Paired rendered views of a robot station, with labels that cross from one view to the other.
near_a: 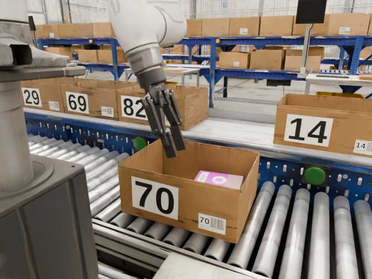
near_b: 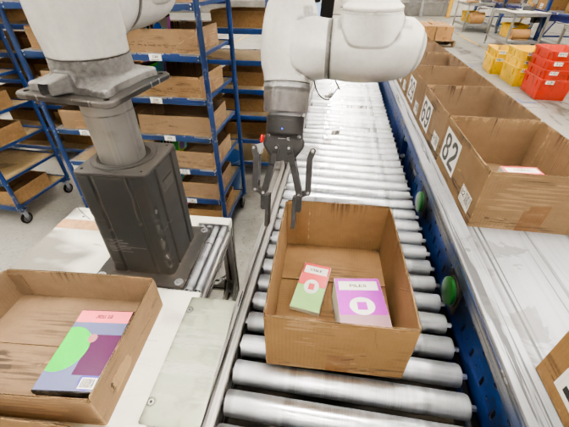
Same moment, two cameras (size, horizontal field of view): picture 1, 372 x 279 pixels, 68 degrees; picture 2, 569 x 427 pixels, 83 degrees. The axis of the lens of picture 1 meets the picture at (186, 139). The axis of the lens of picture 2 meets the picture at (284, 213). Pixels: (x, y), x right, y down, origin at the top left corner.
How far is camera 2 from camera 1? 0.77 m
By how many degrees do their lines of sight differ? 65
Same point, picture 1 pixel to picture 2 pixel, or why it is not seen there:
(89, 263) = (154, 241)
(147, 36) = (273, 69)
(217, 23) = not seen: outside the picture
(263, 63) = not seen: outside the picture
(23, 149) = (113, 144)
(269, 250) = (264, 405)
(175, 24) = (355, 52)
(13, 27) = (73, 66)
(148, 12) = (284, 35)
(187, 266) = (218, 319)
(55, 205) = (116, 188)
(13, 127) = (102, 128)
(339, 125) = not seen: outside the picture
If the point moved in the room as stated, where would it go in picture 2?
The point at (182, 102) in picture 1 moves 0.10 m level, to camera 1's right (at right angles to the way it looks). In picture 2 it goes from (484, 178) to (518, 199)
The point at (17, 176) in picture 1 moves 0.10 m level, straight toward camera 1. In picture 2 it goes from (109, 159) to (63, 175)
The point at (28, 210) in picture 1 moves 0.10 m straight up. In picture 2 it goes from (95, 180) to (79, 139)
